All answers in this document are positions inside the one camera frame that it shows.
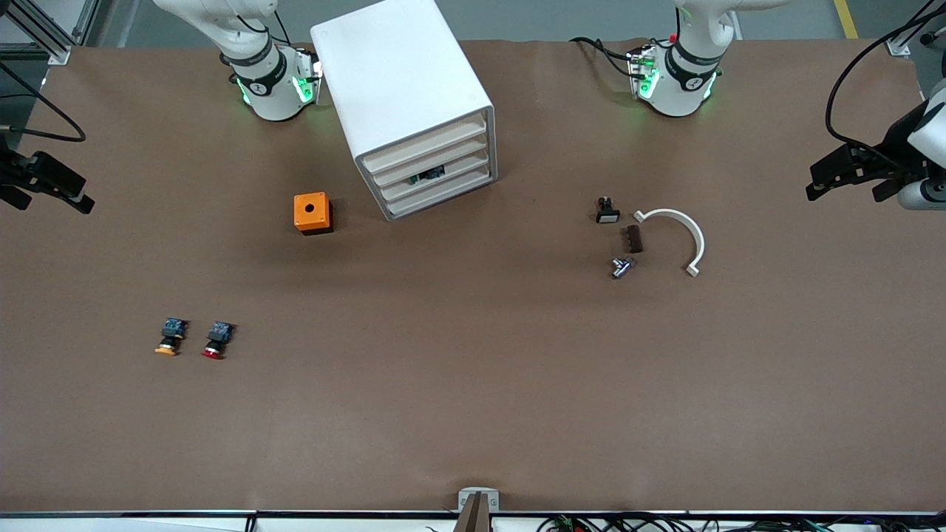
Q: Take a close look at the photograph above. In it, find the green black cable bundle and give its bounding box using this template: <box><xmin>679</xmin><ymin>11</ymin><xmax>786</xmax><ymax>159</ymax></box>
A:
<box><xmin>538</xmin><ymin>514</ymin><xmax>692</xmax><ymax>532</ymax></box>

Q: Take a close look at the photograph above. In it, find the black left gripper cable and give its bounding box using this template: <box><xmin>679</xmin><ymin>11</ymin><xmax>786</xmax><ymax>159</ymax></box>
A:
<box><xmin>825</xmin><ymin>0</ymin><xmax>946</xmax><ymax>165</ymax></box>

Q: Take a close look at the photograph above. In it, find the aluminium frame profile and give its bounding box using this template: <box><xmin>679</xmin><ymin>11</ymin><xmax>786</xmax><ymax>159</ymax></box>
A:
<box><xmin>0</xmin><ymin>0</ymin><xmax>72</xmax><ymax>66</ymax></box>
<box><xmin>885</xmin><ymin>0</ymin><xmax>946</xmax><ymax>58</ymax></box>
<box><xmin>74</xmin><ymin>0</ymin><xmax>101</xmax><ymax>45</ymax></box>

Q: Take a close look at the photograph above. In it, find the yellow mushroom push button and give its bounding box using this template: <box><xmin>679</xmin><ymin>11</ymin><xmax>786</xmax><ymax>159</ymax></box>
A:
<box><xmin>154</xmin><ymin>318</ymin><xmax>189</xmax><ymax>357</ymax></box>

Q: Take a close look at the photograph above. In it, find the orange button enclosure box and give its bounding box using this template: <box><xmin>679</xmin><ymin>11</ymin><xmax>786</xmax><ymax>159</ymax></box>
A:
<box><xmin>293</xmin><ymin>192</ymin><xmax>334</xmax><ymax>236</ymax></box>

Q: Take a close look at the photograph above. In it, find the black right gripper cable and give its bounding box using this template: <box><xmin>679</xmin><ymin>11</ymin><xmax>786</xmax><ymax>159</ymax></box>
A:
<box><xmin>0</xmin><ymin>63</ymin><xmax>87</xmax><ymax>143</ymax></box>

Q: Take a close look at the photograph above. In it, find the white curved plastic bracket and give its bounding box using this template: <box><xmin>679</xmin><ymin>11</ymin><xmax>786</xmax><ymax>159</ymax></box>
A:
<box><xmin>633</xmin><ymin>208</ymin><xmax>707</xmax><ymax>279</ymax></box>

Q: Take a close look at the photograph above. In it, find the white drawer cabinet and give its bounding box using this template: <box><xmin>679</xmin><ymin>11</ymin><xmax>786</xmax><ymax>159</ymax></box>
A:
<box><xmin>310</xmin><ymin>0</ymin><xmax>498</xmax><ymax>222</ymax></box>

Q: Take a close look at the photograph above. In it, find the black right arm base cable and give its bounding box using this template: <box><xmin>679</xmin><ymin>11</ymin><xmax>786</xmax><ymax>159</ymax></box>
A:
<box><xmin>219</xmin><ymin>7</ymin><xmax>296</xmax><ymax>71</ymax></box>

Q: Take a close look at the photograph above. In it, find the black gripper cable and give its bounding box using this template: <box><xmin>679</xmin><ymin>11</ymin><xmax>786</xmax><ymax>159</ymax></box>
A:
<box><xmin>0</xmin><ymin>63</ymin><xmax>87</xmax><ymax>143</ymax></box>
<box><xmin>825</xmin><ymin>0</ymin><xmax>946</xmax><ymax>165</ymax></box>

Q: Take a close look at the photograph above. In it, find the black left arm base cable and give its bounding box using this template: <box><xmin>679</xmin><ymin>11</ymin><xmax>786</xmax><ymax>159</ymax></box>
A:
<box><xmin>569</xmin><ymin>35</ymin><xmax>638</xmax><ymax>78</ymax></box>

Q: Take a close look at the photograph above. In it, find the red mushroom push button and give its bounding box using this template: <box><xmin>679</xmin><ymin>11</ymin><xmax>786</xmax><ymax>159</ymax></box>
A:
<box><xmin>201</xmin><ymin>321</ymin><xmax>237</xmax><ymax>361</ymax></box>

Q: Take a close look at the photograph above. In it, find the white plastic drawer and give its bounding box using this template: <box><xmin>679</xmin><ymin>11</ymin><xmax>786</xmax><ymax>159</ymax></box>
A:
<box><xmin>369</xmin><ymin>134</ymin><xmax>489</xmax><ymax>188</ymax></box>
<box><xmin>375</xmin><ymin>151</ymin><xmax>491</xmax><ymax>203</ymax></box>
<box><xmin>362</xmin><ymin>112</ymin><xmax>489</xmax><ymax>176</ymax></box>
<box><xmin>383</xmin><ymin>168</ymin><xmax>493</xmax><ymax>218</ymax></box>

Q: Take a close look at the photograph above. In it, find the silver camera mount bracket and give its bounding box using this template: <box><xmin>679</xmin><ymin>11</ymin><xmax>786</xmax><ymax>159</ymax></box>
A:
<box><xmin>455</xmin><ymin>487</ymin><xmax>500</xmax><ymax>532</ymax></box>

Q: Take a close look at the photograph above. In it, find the black arm base cable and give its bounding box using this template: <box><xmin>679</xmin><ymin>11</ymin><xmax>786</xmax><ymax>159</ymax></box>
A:
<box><xmin>219</xmin><ymin>7</ymin><xmax>296</xmax><ymax>71</ymax></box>
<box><xmin>569</xmin><ymin>35</ymin><xmax>638</xmax><ymax>78</ymax></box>

